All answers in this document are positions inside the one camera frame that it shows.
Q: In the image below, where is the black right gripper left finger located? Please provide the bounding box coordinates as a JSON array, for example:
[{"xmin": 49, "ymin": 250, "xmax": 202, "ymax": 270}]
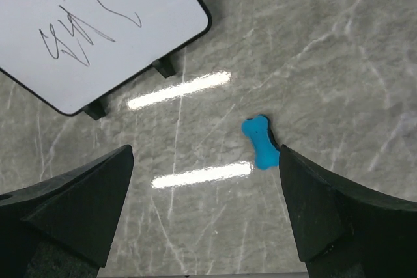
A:
[{"xmin": 1, "ymin": 145, "xmax": 134, "ymax": 277}]

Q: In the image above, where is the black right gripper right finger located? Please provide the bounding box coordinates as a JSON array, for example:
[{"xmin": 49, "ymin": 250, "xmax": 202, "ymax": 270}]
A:
[{"xmin": 280, "ymin": 145, "xmax": 416, "ymax": 277}]

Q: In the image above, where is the blue bone-shaped eraser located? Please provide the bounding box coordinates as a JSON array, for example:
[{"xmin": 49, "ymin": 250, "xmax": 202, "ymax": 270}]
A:
[{"xmin": 241, "ymin": 115, "xmax": 280, "ymax": 170}]

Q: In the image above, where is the small black-framed whiteboard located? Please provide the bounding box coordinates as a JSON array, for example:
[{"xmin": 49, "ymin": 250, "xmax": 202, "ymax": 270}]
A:
[{"xmin": 1, "ymin": 0, "xmax": 212, "ymax": 116}]

